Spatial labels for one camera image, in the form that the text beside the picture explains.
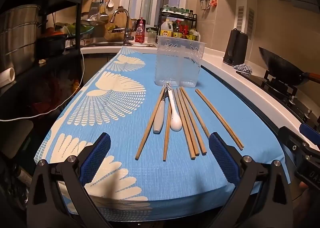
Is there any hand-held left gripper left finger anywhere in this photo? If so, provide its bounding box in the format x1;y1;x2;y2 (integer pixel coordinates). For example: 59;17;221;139
26;132;112;228

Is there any blue cloth with cream pattern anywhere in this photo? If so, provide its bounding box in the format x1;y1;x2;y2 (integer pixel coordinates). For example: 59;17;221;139
34;46;292;215

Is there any stainless steel sink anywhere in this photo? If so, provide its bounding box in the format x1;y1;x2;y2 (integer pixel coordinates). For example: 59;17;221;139
87;41;157;47

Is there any large wooden cutting board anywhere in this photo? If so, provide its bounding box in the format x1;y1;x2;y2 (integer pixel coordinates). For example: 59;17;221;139
105;10;133;41

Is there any glass jar with green lid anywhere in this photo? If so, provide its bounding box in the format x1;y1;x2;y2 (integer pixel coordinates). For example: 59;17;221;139
147;28;157;43

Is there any clear plastic utensil container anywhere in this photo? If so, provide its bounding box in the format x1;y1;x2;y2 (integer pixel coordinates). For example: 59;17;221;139
154;35;207;88

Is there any checkered dish cloth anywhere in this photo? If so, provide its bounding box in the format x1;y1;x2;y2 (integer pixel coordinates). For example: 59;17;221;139
233;64;253;76

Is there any yellow cooking oil jug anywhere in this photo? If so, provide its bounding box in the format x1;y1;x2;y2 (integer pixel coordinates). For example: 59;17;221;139
160;19;173;37

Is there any black wok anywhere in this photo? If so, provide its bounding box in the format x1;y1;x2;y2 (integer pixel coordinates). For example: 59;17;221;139
258;47;320;87

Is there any steel kitchen faucet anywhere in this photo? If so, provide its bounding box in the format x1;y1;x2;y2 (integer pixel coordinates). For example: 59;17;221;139
110;8;135;45

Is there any black wire spice rack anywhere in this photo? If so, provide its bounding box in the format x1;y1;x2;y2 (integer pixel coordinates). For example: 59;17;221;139
158;10;198;41

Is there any white ceramic spoon striped handle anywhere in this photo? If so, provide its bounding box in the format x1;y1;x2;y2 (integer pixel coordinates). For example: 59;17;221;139
166;81;183;132

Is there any green plastic bowl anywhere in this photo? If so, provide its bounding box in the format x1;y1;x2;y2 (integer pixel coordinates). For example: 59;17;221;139
66;23;95;37

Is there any black metal shelf rack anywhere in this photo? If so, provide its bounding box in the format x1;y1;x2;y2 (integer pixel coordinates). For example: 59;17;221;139
0;0;87;89

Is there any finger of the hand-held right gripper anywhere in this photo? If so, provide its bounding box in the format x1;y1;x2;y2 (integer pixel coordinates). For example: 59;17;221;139
299;123;320;151
278;126;313;155

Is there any dark sauce bottle yellow label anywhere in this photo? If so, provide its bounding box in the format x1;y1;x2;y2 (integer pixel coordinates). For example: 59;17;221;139
172;21;182;38

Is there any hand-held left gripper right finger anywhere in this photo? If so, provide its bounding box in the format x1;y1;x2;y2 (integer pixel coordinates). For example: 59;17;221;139
208;132;294;228

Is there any black electric kettle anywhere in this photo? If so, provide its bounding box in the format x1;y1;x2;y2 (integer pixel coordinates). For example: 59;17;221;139
222;28;249;67

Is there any hanging metal grater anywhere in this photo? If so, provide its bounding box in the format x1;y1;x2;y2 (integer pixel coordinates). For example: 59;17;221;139
89;0;100;16

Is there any white paper roll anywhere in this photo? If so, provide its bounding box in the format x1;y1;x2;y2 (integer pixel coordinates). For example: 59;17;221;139
0;67;16;88

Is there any knife with grey handle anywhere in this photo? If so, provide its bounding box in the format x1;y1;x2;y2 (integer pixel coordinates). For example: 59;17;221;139
153;88;167;134

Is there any large steel pot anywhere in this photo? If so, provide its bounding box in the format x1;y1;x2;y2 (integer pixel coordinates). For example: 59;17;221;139
0;5;42;76

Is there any narrow wall vent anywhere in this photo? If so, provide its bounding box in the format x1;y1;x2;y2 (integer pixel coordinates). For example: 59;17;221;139
236;6;244;32
248;8;255;36

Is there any red dish soap bottle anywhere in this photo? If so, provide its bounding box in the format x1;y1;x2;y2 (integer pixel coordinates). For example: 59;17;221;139
135;17;147;43

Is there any black pot with orange lid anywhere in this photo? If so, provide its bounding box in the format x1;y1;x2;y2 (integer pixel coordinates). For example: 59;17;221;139
36;28;68;56

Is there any white cable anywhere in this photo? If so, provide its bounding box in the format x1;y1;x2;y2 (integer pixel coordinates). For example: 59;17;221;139
0;25;85;122

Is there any row of green-lidded spice jars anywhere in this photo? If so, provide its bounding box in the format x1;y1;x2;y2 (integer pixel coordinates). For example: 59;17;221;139
162;5;194;17

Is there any black gas stove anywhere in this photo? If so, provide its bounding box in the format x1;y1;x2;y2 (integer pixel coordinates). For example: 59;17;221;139
236;69;320;129

